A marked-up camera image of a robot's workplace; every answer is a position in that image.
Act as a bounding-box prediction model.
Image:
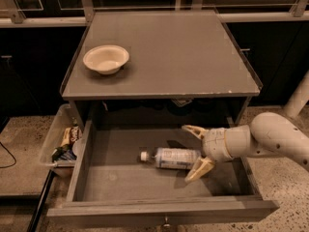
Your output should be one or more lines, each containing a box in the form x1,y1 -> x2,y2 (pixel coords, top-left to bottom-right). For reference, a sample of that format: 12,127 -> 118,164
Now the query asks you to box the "grey cabinet with drawer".
62,11 -> 262,128

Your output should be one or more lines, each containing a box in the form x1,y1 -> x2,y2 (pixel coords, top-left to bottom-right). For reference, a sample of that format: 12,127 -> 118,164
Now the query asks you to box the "black cable on floor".
0,141 -> 17,169

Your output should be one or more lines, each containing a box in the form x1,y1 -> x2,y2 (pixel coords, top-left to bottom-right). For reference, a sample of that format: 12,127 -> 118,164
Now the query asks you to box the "metal railing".
0,0 -> 309,27

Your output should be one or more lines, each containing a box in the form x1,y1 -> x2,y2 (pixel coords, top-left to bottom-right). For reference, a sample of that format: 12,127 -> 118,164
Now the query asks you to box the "snack bag in bin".
51,126 -> 82,162

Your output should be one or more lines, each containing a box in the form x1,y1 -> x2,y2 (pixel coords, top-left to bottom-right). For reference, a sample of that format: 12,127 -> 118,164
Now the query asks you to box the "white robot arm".
182,112 -> 309,183

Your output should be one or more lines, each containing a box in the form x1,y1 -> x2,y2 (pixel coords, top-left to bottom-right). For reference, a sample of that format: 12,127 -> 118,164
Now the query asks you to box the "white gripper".
182,125 -> 233,183

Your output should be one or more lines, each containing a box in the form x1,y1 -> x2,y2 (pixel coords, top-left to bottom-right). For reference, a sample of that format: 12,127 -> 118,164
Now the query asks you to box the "clear plastic storage bin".
40,104 -> 82,177

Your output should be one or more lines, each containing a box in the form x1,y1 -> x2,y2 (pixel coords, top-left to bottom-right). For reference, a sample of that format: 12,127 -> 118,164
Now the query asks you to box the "white robot base leg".
284,71 -> 309,118

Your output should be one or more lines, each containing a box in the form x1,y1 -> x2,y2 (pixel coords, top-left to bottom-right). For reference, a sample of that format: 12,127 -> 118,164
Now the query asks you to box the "blue plastic water bottle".
140,148 -> 201,170

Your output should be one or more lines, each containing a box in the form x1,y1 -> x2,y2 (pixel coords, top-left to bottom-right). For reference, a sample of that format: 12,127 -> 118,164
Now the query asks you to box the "open grey top drawer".
47,121 -> 279,227

